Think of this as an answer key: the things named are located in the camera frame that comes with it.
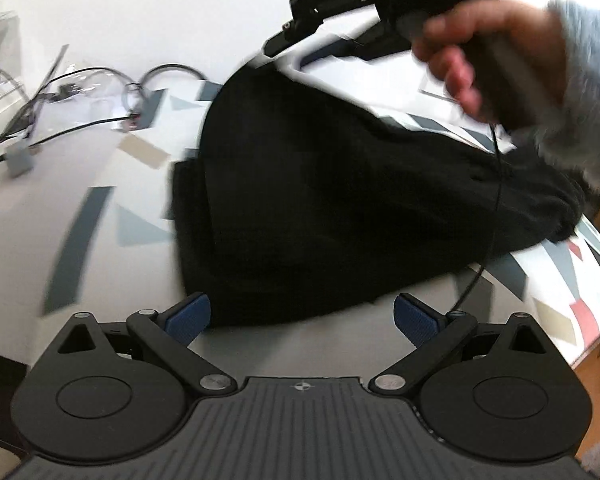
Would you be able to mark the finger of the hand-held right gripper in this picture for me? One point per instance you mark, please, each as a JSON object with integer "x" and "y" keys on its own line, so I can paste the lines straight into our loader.
{"x": 350, "y": 49}
{"x": 292, "y": 39}

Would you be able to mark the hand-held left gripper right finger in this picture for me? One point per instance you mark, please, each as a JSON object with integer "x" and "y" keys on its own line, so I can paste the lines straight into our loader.
{"x": 420, "y": 322}

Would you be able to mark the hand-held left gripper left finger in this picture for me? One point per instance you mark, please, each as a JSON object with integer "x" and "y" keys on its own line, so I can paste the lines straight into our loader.
{"x": 187, "y": 317}

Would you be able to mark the black fleece garment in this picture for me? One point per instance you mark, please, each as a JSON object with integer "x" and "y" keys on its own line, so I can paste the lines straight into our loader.
{"x": 330, "y": 185}

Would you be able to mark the person's right forearm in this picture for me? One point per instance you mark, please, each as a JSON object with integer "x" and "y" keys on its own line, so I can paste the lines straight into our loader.
{"x": 590, "y": 85}

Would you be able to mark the person's right hand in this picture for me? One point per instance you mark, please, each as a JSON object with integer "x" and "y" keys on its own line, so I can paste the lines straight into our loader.
{"x": 520, "y": 25}

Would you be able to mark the small red adapter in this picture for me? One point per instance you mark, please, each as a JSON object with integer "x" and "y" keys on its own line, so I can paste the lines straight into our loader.
{"x": 137, "y": 121}

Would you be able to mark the grey power adapter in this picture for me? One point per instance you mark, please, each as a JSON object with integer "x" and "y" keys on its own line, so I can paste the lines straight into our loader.
{"x": 19, "y": 161}

